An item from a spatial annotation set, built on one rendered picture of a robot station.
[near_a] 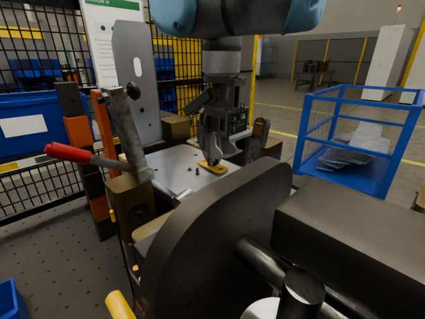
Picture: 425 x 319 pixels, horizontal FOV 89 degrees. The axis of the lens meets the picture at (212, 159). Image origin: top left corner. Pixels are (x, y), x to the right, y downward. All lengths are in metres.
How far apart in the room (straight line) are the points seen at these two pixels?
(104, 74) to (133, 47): 0.29
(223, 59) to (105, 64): 0.60
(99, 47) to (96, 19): 0.08
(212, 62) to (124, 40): 0.31
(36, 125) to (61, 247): 0.40
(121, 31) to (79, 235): 0.66
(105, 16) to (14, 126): 0.48
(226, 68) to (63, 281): 0.69
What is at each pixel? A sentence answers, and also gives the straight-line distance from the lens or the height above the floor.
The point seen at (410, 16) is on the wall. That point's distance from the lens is 14.38.
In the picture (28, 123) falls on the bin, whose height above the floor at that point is 1.10.
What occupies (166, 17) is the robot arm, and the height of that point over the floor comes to 1.30.
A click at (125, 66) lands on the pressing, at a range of 0.68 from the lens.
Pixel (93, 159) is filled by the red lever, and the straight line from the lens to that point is 0.38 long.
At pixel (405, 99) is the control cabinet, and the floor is 0.19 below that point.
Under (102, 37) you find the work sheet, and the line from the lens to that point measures 0.96.
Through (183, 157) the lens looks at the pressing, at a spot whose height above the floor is 1.00.
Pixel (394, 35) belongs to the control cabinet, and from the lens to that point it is 8.09.
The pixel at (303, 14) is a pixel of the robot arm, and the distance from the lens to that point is 0.29.
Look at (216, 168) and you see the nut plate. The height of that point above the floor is 1.01.
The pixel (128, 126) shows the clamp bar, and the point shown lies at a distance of 0.38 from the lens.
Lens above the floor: 1.26
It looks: 25 degrees down
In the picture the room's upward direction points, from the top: straight up
